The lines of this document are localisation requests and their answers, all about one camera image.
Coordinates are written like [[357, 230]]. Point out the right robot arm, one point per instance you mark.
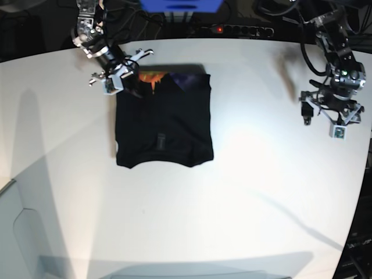
[[90, 35]]

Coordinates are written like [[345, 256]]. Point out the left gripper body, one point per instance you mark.
[[337, 111]]

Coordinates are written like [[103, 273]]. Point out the black T-shirt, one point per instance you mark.
[[164, 117]]

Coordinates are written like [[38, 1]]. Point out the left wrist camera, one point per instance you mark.
[[338, 131]]

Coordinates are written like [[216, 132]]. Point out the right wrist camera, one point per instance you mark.
[[112, 85]]

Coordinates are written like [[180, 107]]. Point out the blue plastic box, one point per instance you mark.
[[201, 6]]

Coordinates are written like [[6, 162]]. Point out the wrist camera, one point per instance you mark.
[[112, 85], [338, 131]]

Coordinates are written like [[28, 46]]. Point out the black power strip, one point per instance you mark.
[[241, 31]]

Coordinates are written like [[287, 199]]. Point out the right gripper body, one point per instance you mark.
[[114, 61]]

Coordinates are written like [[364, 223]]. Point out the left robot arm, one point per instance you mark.
[[343, 75]]

